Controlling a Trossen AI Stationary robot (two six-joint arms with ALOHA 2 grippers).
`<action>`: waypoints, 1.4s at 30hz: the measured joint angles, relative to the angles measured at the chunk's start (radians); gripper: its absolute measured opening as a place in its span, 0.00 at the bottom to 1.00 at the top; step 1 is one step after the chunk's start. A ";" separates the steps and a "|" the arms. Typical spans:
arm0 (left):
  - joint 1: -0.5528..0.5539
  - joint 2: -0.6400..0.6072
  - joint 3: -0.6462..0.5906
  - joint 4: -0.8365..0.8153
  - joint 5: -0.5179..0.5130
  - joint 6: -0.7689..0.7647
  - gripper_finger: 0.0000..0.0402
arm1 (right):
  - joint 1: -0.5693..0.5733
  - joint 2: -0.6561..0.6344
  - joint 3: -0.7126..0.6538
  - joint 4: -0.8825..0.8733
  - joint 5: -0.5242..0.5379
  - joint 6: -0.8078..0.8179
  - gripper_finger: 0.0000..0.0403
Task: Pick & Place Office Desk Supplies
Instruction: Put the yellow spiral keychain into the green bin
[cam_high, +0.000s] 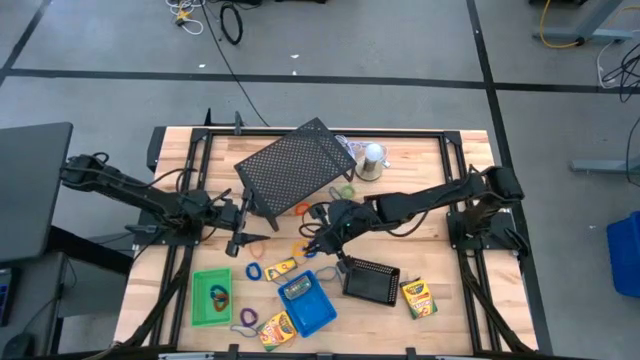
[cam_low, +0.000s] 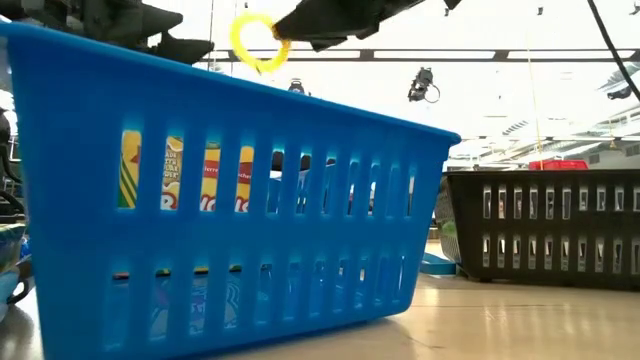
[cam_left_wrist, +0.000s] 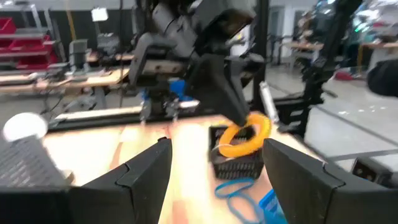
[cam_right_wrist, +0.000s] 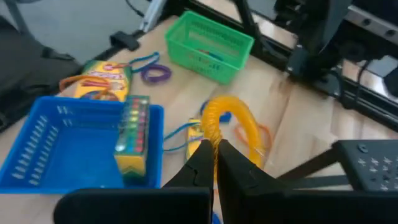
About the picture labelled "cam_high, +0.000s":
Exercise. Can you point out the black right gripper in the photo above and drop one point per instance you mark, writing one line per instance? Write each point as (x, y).
(342, 222)

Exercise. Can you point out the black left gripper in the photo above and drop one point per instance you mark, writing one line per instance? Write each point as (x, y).
(237, 215)

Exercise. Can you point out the tan rubber band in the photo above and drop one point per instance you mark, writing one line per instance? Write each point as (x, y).
(250, 249)

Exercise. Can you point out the orange coil wristband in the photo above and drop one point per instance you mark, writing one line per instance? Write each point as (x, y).
(296, 209)

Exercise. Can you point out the black plastic slotted basket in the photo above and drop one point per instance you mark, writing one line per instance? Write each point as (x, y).
(372, 285)

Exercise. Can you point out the small yellow crayon box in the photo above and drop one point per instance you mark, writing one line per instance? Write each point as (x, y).
(280, 269)

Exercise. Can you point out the blue plastic slotted basket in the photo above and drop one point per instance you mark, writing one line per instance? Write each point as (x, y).
(315, 312)

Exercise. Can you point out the green coil wristband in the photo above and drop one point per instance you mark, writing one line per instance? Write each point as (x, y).
(354, 191)

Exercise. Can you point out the black perforated metal stand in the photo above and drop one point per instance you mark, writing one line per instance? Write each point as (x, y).
(295, 167)

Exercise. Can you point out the purple coil wristband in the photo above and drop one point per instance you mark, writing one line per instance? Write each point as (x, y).
(242, 317)

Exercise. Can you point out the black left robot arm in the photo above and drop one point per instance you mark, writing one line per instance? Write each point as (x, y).
(150, 197)

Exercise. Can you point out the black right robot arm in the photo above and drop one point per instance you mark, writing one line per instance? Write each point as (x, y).
(425, 200)

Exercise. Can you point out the black desk leg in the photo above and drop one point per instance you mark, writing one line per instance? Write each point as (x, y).
(90, 250)

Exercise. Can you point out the grey desk foot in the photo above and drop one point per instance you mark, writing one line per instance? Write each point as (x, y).
(605, 166)

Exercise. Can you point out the grey desk base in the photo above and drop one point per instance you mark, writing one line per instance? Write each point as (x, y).
(615, 35)

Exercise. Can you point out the dark coil wristband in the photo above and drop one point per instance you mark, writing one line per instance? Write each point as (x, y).
(212, 290)

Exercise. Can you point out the red coil wristband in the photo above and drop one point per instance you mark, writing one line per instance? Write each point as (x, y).
(226, 300)

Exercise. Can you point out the green plastic tray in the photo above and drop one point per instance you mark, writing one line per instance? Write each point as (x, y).
(202, 310)

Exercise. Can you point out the grey-blue rubber band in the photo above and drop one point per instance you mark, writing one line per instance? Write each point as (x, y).
(235, 327)

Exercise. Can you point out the blue storage bin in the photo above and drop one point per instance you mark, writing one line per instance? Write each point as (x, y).
(627, 255)

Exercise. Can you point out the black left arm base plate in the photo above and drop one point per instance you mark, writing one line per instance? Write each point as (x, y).
(192, 237)

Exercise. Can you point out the black aluminium table frame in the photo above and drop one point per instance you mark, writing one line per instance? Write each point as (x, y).
(400, 134)

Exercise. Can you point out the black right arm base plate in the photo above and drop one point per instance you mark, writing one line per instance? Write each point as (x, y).
(502, 227)

